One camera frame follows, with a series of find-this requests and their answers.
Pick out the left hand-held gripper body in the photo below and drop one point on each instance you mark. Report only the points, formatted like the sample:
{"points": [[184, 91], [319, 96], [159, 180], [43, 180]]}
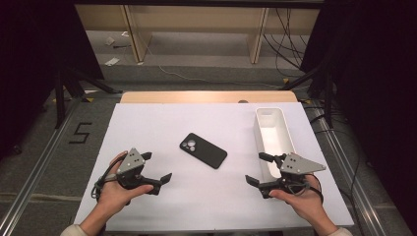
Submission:
{"points": [[131, 162]]}

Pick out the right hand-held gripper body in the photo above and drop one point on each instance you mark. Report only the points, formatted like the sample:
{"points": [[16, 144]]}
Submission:
{"points": [[298, 164]]}

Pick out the white oblong plastic bin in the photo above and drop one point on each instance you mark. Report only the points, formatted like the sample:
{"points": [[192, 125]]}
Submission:
{"points": [[273, 137]]}

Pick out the person's left hand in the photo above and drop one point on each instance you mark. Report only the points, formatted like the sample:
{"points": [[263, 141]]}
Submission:
{"points": [[113, 195]]}

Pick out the person's right hand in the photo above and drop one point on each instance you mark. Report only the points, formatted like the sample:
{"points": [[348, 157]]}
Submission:
{"points": [[306, 203]]}

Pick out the white board table cover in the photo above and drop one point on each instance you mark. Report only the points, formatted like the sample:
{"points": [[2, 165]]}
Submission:
{"points": [[196, 196]]}

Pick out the grey table grommet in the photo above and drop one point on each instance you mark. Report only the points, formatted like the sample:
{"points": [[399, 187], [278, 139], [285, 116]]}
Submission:
{"points": [[243, 101]]}

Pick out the black metal stand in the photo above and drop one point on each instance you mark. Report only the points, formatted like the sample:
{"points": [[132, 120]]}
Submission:
{"points": [[327, 98], [60, 98]]}

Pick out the light wooden table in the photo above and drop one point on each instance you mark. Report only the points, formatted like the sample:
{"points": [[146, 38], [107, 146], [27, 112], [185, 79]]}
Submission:
{"points": [[196, 97]]}

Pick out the white paper scrap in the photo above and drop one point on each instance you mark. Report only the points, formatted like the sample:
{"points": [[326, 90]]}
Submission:
{"points": [[112, 61], [110, 41]]}

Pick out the dark curtain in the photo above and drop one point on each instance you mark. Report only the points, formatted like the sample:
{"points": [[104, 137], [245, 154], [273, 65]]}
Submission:
{"points": [[377, 82], [26, 65]]}

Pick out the beige wooden shelf unit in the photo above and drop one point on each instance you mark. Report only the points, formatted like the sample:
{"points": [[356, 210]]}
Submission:
{"points": [[196, 19]]}

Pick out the aluminium floor rail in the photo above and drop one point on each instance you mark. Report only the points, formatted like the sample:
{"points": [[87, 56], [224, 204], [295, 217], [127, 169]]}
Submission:
{"points": [[347, 170], [36, 167]]}

